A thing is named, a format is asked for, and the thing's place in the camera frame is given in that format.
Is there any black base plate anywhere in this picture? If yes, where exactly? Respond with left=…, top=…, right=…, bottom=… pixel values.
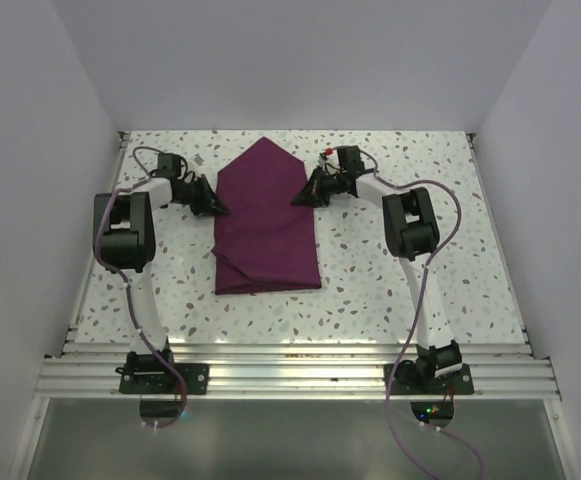
left=115, top=349, right=210, bottom=395
left=383, top=360, right=475, bottom=396

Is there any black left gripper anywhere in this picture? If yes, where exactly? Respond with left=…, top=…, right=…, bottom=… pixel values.
left=174, top=174, right=227, bottom=218

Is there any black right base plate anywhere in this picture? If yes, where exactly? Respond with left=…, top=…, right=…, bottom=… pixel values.
left=383, top=360, right=475, bottom=396

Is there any aluminium rail frame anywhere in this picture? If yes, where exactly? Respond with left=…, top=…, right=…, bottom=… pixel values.
left=11, top=130, right=570, bottom=479

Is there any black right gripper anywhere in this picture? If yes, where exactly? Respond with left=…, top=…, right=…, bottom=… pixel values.
left=293, top=166, right=347, bottom=207

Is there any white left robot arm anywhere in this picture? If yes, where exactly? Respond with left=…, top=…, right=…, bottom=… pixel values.
left=92, top=146, right=229, bottom=393

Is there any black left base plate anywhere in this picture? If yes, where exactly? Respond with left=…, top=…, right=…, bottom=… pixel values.
left=115, top=349, right=210, bottom=395

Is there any purple cloth mat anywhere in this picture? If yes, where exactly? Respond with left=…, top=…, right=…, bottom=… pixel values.
left=212, top=137, right=322, bottom=295

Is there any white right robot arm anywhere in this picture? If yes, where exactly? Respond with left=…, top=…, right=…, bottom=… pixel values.
left=291, top=146, right=463, bottom=393

